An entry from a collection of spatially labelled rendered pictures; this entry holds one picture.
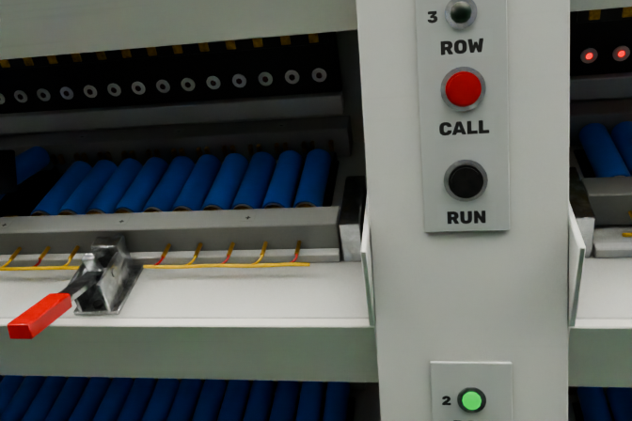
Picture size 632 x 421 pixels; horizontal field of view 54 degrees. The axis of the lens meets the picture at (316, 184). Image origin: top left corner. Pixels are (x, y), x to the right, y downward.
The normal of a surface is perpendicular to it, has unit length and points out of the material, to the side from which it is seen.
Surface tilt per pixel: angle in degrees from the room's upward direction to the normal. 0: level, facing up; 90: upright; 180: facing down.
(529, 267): 90
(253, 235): 113
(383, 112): 90
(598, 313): 23
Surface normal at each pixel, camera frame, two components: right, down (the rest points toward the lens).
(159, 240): -0.13, 0.56
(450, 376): -0.17, 0.20
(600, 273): -0.13, -0.83
